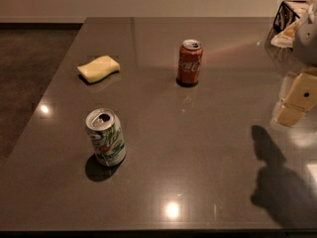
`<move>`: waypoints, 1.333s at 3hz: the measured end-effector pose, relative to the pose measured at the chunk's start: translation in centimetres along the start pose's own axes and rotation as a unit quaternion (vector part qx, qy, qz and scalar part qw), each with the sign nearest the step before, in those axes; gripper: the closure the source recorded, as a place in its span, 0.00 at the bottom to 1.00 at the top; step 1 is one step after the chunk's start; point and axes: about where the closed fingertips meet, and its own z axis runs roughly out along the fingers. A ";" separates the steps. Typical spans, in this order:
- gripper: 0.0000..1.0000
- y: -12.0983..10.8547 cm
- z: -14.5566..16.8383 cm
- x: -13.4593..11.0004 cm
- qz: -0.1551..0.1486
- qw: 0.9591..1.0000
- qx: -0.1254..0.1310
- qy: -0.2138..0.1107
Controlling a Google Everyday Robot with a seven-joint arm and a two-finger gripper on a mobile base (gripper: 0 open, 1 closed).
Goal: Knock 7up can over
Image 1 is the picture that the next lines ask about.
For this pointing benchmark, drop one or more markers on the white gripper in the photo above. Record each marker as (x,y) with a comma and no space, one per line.
(306,41)

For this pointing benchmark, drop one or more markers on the white green 7up can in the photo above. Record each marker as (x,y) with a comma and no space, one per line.
(106,135)

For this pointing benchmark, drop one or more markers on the red Coca-Cola can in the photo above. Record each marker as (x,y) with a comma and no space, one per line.
(189,62)

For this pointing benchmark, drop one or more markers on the yellow sponge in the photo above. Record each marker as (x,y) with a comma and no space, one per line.
(98,69)

